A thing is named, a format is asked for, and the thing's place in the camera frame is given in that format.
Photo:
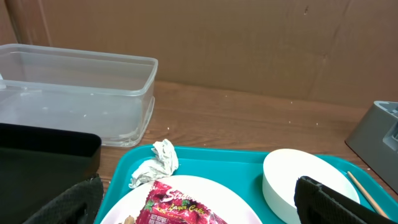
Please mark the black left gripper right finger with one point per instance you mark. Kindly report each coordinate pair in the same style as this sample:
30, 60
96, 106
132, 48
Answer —
319, 204

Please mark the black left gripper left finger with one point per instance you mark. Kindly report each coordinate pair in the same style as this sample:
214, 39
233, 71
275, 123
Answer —
77, 205

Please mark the white bowl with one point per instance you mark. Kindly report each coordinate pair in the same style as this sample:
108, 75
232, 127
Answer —
282, 168

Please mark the wooden chopstick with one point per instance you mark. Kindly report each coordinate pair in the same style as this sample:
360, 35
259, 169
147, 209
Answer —
368, 197

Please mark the red snack wrapper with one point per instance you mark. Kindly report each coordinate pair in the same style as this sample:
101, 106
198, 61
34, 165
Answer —
167, 205

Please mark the white napkin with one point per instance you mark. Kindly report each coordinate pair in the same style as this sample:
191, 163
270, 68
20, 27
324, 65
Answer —
164, 164

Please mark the grey dishwasher rack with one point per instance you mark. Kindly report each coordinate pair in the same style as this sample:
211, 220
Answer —
374, 140

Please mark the peanut shells food scraps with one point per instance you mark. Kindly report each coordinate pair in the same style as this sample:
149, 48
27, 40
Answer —
129, 220

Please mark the black plastic tray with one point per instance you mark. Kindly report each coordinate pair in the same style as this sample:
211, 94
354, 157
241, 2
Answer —
38, 164

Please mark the teal serving tray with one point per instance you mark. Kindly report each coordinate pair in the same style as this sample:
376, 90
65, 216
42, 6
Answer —
240, 171

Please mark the clear plastic bin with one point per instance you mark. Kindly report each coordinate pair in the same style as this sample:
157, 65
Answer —
109, 95

